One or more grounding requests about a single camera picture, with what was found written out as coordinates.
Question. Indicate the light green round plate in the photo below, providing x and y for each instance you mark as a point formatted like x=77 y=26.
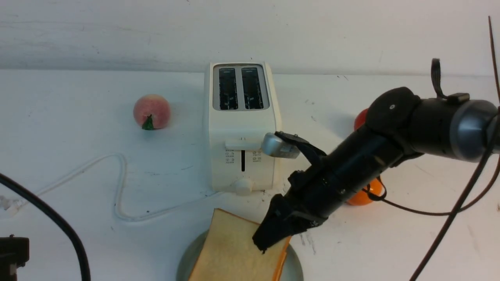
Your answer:
x=291 y=269

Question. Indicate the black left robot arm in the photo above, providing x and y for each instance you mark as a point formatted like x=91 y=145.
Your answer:
x=14 y=253

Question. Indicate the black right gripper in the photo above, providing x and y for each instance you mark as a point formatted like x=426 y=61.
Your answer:
x=314 y=194

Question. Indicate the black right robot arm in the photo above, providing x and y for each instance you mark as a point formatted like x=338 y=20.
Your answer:
x=399 y=126

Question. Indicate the red fake apple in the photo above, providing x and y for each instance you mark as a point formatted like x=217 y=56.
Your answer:
x=360 y=119

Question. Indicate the orange fake persimmon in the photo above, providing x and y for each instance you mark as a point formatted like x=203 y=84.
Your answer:
x=372 y=191

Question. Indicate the toast slice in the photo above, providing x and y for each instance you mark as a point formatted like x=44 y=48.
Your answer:
x=282 y=258
x=229 y=253

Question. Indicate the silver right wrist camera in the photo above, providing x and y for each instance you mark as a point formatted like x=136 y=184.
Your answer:
x=279 y=146

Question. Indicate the white two-slot toaster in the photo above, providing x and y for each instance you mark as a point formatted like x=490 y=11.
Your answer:
x=241 y=107

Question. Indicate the pink fake peach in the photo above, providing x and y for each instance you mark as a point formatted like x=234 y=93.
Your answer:
x=152 y=112

